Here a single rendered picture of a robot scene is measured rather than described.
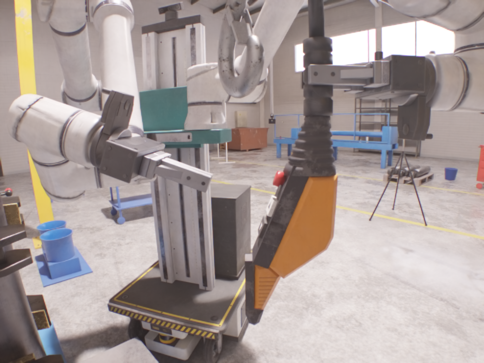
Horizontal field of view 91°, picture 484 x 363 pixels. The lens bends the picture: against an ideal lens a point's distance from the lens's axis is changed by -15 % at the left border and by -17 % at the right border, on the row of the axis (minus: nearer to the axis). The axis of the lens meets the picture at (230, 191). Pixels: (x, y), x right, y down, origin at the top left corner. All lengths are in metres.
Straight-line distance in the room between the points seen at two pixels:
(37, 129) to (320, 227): 0.46
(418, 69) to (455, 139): 12.50
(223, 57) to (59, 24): 0.72
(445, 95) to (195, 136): 0.94
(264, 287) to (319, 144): 0.25
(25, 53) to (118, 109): 3.25
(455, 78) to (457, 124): 12.42
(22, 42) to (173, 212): 2.71
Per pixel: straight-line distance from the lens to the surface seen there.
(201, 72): 1.20
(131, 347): 1.64
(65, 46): 1.10
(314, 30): 0.45
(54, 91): 11.98
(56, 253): 2.74
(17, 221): 1.24
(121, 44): 0.79
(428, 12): 0.44
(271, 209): 0.43
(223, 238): 1.66
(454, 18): 0.48
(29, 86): 3.60
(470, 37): 0.55
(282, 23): 1.05
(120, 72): 0.72
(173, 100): 1.43
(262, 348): 1.77
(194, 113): 1.20
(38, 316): 1.42
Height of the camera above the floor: 1.24
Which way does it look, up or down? 13 degrees down
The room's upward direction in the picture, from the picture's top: 2 degrees counter-clockwise
